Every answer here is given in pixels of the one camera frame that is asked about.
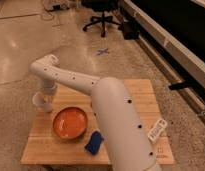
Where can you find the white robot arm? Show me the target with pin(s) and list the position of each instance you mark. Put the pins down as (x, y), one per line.
(125, 139)

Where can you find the orange ceramic bowl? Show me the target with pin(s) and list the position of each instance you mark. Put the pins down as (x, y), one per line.
(70, 123)

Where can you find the blue sponge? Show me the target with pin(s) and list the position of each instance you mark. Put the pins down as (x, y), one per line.
(94, 143)

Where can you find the black box on floor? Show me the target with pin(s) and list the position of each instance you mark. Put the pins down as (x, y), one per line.
(130, 31)

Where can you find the wooden table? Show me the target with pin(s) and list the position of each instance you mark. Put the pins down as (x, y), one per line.
(44, 147)

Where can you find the white plastic bottle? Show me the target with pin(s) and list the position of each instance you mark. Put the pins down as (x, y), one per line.
(157, 129)

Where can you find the black office chair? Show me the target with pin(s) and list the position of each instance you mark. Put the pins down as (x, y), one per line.
(101, 6)

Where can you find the long workbench edge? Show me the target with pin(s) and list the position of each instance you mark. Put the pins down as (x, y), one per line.
(189, 61)

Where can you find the white device on floor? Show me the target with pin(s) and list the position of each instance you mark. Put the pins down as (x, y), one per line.
(53, 5)

